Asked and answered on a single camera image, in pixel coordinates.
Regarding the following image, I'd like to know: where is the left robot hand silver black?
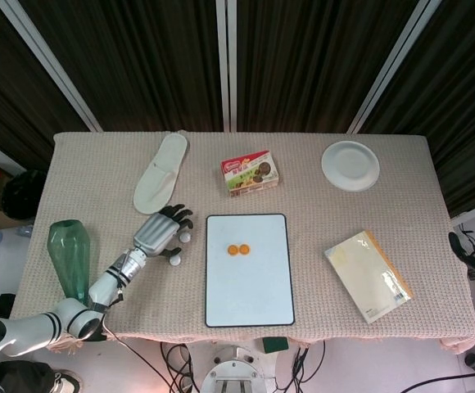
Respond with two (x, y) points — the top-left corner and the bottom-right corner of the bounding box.
(133, 204), (195, 260)

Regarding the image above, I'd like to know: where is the right robot hand black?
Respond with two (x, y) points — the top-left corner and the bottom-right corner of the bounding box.
(448, 230), (475, 282)

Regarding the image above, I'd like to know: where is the silver robot base column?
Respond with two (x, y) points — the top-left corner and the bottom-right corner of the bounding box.
(199, 342), (278, 393)

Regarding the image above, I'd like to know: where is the white rectangular board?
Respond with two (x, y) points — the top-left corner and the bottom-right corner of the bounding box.
(205, 213), (296, 328)

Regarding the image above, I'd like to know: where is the white cloth slipper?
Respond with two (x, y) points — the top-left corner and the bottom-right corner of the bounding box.
(132, 131), (190, 215)

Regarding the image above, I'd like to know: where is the green faceted vase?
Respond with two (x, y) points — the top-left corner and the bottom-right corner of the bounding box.
(47, 219), (92, 306)

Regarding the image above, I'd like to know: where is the yellow covered book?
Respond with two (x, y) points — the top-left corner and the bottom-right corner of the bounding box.
(323, 229), (414, 325)

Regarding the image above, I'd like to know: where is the red green cookie box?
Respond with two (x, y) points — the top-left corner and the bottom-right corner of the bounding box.
(219, 149), (282, 199)

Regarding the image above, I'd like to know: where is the black trash bin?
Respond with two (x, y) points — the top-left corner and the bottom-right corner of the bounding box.
(0, 169), (48, 222)

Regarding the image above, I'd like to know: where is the beige waffle tablecloth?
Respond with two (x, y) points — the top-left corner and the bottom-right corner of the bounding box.
(10, 130), (475, 355)

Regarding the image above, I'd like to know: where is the white paper plate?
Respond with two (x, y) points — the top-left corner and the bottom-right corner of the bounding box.
(320, 140), (381, 192)

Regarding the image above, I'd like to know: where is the dark green block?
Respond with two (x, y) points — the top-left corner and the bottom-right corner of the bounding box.
(262, 337), (290, 354)

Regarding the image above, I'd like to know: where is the white black sneaker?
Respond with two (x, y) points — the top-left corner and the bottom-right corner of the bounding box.
(51, 369), (81, 393)

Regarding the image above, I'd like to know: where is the dark pleated curtain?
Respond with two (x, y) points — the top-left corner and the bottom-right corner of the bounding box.
(0, 0), (475, 218)

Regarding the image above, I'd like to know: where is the black trouser leg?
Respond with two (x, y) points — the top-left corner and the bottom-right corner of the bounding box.
(0, 359), (58, 393)

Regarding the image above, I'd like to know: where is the white cable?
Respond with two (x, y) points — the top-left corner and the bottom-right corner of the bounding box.
(101, 321), (174, 390)

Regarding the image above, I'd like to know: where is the black floor cable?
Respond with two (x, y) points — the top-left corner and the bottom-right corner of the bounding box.
(159, 341), (206, 393)
(276, 341), (328, 393)

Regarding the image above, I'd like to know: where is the white metal frame post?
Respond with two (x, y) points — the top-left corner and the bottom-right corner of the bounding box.
(215, 0), (228, 133)
(346, 0), (443, 134)
(227, 0), (239, 133)
(3, 0), (103, 133)

